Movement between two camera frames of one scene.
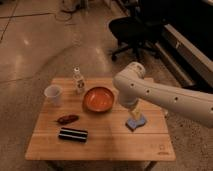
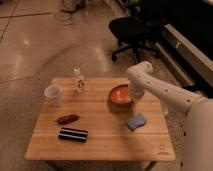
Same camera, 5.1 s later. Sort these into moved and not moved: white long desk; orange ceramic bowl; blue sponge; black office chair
Moved: orange ceramic bowl
Not moved: black office chair; white long desk; blue sponge
